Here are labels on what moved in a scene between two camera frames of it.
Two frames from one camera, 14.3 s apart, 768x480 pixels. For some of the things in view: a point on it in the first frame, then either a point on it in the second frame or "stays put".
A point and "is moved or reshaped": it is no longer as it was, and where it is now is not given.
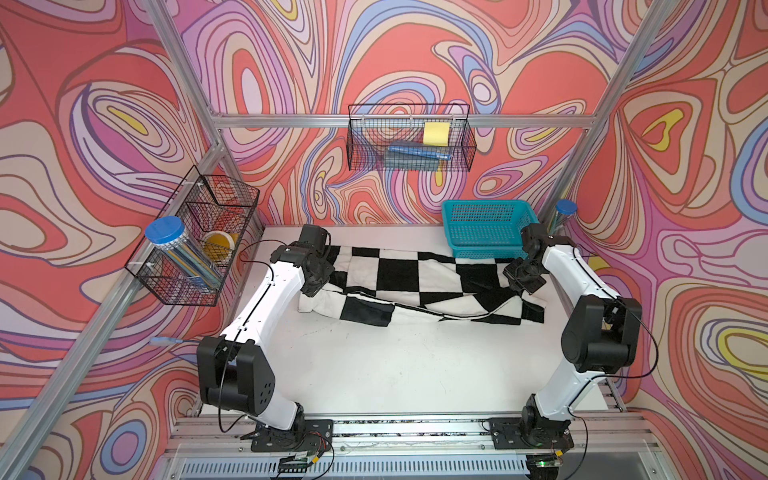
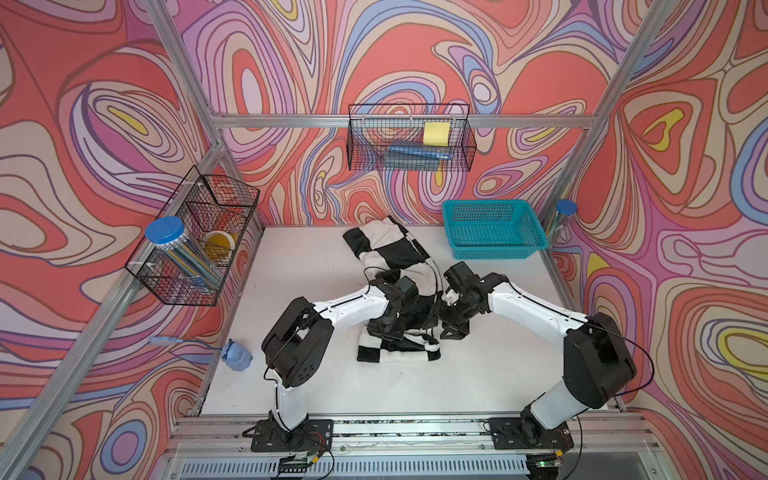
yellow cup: x=218 y=247 stays put
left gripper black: x=326 y=267 → x=374 y=328
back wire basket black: x=410 y=137 stays put
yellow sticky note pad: x=436 y=134 stays put
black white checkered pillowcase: x=368 y=286 is moved or reshaped
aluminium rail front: x=624 y=435 stays put
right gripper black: x=509 y=271 → x=459 y=331
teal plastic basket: x=487 y=228 stays put
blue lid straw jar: x=169 y=235 stays put
